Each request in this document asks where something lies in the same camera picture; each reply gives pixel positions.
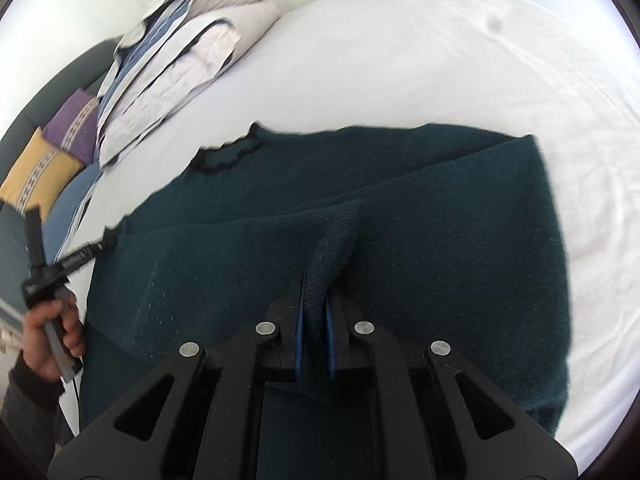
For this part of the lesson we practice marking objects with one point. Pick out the person's left forearm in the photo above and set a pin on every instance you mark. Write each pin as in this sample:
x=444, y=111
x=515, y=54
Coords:
x=25, y=400

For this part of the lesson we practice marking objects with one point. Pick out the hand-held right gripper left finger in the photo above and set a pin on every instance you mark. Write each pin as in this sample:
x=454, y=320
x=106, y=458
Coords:
x=299, y=340

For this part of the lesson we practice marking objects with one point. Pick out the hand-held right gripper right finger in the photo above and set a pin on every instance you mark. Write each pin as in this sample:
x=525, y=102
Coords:
x=331, y=345

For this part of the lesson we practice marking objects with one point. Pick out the purple cushion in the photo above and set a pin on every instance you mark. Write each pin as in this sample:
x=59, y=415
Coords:
x=72, y=125

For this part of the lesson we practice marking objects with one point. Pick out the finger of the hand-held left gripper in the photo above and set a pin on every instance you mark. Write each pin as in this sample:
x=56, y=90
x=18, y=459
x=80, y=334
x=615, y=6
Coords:
x=112, y=237

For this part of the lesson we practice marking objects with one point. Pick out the dark green sweater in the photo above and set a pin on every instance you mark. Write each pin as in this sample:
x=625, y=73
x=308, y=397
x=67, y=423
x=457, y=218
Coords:
x=425, y=210

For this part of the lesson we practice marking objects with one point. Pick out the blue pillow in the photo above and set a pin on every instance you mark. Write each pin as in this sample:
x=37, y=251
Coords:
x=15, y=255
x=75, y=205

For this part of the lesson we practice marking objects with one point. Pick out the dark grey headboard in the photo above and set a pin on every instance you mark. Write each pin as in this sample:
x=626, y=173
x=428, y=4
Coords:
x=50, y=90

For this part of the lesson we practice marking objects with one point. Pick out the white bed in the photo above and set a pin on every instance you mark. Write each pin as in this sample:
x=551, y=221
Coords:
x=400, y=60

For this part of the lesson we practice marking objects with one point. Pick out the folded grey blue duvet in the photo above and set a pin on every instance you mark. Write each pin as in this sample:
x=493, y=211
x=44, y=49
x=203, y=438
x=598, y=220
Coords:
x=165, y=95

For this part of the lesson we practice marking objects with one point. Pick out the person's left hand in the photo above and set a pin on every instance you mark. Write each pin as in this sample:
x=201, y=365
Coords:
x=35, y=340

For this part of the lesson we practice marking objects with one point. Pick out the yellow cushion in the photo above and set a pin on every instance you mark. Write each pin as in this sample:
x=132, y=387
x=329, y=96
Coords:
x=35, y=175

